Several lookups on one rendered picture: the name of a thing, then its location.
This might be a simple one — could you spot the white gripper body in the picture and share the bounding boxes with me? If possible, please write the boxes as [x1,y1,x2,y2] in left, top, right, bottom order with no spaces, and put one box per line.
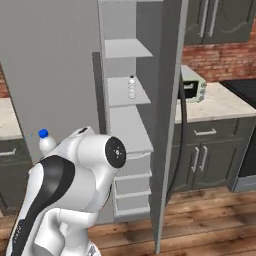
[49,132,85,162]

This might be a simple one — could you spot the grey freezer shelf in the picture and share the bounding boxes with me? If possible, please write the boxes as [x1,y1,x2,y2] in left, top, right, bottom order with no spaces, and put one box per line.
[104,38,154,60]
[106,76,152,108]
[109,105,155,156]

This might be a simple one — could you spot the grey freezer drawer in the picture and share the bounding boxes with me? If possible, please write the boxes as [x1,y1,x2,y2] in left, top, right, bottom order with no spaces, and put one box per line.
[113,192,152,218]
[118,152,153,178]
[114,173,153,197]

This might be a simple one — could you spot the grey fridge freezer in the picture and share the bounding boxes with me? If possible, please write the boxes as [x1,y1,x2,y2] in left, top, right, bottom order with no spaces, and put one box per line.
[0,0,168,225]

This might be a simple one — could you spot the grey freezer door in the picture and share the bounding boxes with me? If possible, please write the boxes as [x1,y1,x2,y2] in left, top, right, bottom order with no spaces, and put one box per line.
[135,0,190,255]

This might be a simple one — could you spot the clear plastic water bottle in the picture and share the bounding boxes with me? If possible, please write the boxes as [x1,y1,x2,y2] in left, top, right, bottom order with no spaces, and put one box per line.
[127,74,138,100]
[37,128,58,158]

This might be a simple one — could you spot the dark green base cupboards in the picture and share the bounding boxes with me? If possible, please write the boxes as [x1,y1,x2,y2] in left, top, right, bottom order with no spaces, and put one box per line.
[0,136,34,215]
[166,116,256,194]

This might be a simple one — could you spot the pale green toaster oven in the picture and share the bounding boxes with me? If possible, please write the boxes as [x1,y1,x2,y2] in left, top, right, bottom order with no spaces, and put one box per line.
[179,64,208,104]

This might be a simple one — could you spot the black and steel stove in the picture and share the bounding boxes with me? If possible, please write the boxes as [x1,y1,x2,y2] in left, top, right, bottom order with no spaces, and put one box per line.
[219,78,256,194]

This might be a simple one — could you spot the black freezer door handle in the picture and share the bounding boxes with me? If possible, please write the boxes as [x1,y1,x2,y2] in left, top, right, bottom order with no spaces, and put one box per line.
[165,71,188,205]

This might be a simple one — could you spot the dark green wall cupboards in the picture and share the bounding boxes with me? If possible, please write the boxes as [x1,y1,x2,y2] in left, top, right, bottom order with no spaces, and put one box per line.
[184,0,256,47]

